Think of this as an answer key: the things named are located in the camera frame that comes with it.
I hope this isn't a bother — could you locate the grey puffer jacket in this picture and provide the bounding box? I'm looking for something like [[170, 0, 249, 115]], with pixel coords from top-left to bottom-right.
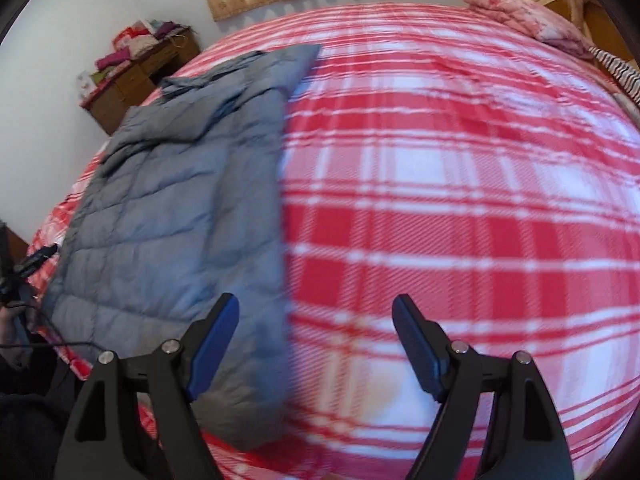
[[42, 44, 320, 451]]

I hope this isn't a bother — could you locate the person's left hand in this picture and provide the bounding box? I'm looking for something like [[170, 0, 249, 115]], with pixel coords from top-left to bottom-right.
[[1, 284, 38, 370]]

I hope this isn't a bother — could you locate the pink floral folded quilt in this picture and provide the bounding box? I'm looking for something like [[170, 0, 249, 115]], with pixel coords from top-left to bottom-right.
[[463, 0, 594, 61]]

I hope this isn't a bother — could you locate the magenta folded cloth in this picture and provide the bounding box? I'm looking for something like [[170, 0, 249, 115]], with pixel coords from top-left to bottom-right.
[[96, 48, 131, 72]]

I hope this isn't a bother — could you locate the red white plaid bedsheet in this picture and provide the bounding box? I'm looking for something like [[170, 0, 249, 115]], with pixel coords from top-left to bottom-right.
[[27, 1, 640, 480]]

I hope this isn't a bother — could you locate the purple folded cloth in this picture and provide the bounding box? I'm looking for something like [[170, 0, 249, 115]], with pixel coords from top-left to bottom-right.
[[151, 21, 181, 40]]

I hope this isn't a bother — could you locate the black white striped pillow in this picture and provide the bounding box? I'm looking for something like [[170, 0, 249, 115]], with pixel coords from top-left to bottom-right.
[[589, 47, 640, 104]]

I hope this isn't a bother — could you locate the wooden bed headboard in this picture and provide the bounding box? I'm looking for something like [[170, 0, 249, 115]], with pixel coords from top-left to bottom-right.
[[533, 0, 638, 68]]

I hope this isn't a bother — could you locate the brown wooden desk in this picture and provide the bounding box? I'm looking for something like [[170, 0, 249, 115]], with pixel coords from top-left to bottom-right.
[[80, 27, 201, 136]]

